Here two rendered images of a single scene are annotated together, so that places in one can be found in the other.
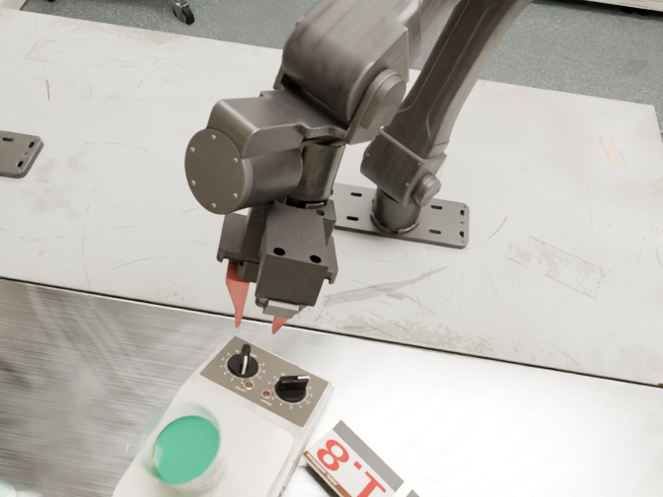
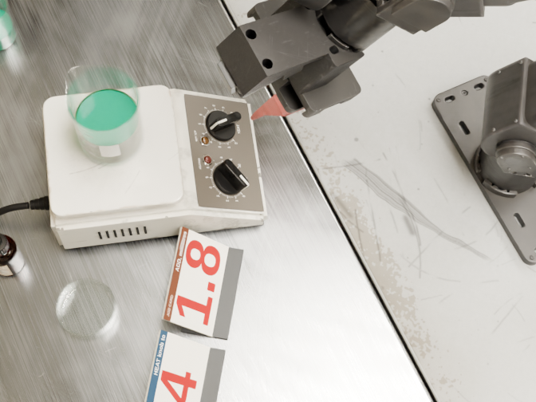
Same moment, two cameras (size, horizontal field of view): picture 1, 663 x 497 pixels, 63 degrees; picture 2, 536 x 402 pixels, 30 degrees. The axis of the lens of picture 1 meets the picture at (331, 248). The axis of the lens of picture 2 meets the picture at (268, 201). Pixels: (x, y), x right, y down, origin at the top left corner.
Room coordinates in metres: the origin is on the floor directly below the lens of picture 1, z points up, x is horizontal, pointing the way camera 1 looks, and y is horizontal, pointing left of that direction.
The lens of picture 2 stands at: (-0.01, -0.29, 1.83)
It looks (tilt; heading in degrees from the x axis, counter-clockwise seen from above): 69 degrees down; 55
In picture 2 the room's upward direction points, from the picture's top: 7 degrees clockwise
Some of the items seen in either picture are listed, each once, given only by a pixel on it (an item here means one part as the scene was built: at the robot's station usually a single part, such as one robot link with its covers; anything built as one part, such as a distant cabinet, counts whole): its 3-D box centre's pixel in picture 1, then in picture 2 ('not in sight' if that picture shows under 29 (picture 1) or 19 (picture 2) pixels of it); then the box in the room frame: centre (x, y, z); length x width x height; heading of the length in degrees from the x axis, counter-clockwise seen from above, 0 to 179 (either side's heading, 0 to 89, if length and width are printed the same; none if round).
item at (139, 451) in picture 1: (184, 452); (105, 116); (0.08, 0.10, 1.03); 0.07 x 0.06 x 0.08; 110
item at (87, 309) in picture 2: not in sight; (87, 309); (-0.01, -0.02, 0.91); 0.06 x 0.06 x 0.02
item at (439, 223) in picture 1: (399, 199); (516, 153); (0.42, -0.08, 0.94); 0.20 x 0.07 x 0.08; 87
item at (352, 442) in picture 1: (353, 468); (203, 283); (0.09, -0.05, 0.92); 0.09 x 0.06 x 0.04; 52
